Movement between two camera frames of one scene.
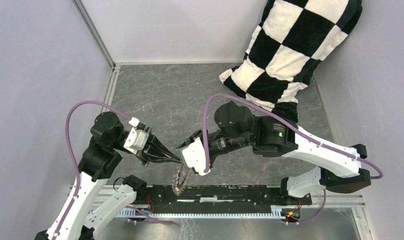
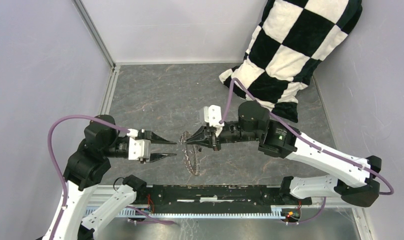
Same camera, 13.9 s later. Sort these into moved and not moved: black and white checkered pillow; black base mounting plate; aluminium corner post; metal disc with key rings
Moved: metal disc with key rings
Not moved: black base mounting plate; black and white checkered pillow; aluminium corner post
